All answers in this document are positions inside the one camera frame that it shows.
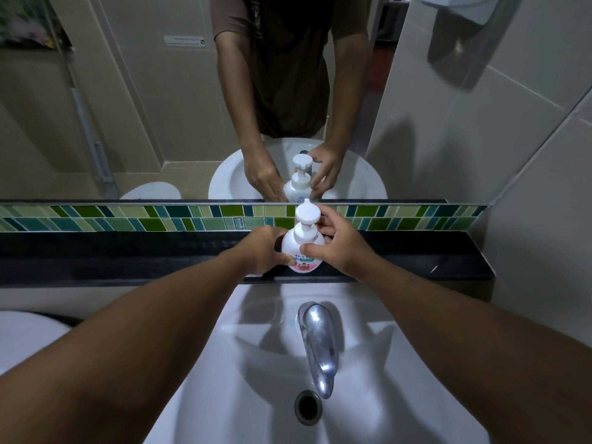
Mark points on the person's left hand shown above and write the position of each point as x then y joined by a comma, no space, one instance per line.
256,252

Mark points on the person's right hand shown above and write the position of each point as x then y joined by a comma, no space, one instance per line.
344,247

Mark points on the person's right thumb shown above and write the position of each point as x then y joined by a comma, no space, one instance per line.
314,250

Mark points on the person's left thumb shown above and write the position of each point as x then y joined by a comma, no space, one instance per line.
283,260

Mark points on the white soap pump bottle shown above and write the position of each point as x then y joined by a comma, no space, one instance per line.
303,235

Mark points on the person's right forearm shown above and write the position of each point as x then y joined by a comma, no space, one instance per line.
485,356

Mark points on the person's left forearm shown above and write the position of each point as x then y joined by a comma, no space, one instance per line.
125,356

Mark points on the chrome faucet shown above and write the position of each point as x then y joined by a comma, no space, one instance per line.
320,346

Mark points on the white ceramic sink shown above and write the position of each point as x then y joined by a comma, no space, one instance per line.
259,402

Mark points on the metal sink drain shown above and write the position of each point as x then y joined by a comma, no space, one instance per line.
308,407

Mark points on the green mosaic tile strip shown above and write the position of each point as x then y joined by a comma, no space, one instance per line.
138,218

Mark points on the black stone ledge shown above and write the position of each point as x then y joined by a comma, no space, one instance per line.
115,258

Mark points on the white toilet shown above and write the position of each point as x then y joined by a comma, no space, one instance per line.
23,337

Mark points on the wall mirror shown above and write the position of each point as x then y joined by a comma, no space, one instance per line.
138,110

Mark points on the white wall-mounted unit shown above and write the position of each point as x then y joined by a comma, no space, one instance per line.
458,6

